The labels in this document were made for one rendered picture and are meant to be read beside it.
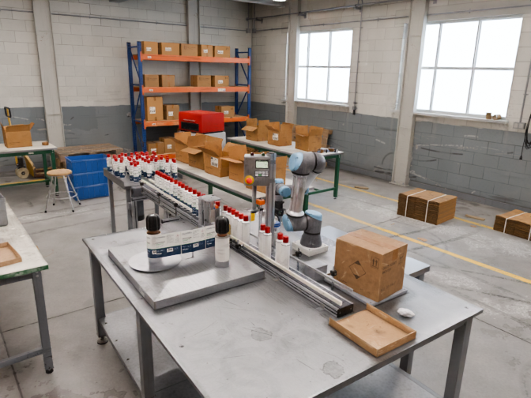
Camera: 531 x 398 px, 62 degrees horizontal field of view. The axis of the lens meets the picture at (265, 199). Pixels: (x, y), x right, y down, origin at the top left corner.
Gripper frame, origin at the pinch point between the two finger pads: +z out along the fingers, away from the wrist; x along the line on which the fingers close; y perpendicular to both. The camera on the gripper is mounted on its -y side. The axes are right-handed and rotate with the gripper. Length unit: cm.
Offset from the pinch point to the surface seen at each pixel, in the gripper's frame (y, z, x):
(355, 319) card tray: 116, 7, -42
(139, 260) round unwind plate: 2, 1, -106
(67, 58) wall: -732, -126, 52
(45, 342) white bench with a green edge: -48, 65, -154
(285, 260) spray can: 61, -5, -42
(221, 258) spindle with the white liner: 36, -4, -70
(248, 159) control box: 17, -56, -37
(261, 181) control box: 22, -42, -31
